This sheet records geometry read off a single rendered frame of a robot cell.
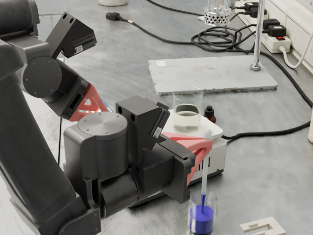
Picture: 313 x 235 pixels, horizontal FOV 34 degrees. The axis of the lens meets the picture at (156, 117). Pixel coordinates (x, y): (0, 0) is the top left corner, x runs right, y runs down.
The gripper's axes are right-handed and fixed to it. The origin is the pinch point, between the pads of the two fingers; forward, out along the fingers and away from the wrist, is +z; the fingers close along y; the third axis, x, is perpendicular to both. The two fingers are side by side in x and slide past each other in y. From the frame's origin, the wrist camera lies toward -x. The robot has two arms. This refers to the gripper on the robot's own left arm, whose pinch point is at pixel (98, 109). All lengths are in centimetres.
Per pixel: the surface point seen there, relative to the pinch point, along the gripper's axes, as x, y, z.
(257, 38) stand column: -32, 20, 43
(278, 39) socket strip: -38, 27, 58
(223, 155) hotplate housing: -5.1, -11.8, 19.6
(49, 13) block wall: -8, 231, 95
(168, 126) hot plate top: -4.0, -4.5, 11.4
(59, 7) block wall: -15, 229, 98
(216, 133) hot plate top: -7.8, -10.9, 15.8
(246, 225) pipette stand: -0.9, -35.5, 2.2
